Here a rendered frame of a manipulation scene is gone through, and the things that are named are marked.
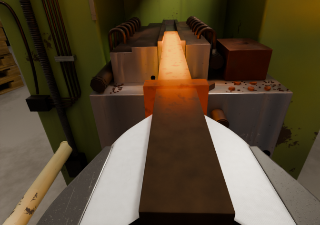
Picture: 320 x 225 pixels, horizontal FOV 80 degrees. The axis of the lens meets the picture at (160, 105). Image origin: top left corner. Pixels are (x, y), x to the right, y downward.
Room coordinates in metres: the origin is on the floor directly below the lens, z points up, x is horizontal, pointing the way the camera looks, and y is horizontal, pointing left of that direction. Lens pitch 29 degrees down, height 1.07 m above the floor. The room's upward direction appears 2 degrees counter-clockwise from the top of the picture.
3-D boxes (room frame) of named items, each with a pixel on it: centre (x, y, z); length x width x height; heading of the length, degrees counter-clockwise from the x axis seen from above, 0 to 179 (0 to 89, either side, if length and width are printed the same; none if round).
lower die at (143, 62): (0.59, -0.01, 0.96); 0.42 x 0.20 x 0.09; 177
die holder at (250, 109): (0.60, -0.07, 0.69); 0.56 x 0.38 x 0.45; 177
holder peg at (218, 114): (0.30, -0.11, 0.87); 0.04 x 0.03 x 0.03; 177
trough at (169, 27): (0.59, -0.04, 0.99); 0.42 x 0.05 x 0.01; 177
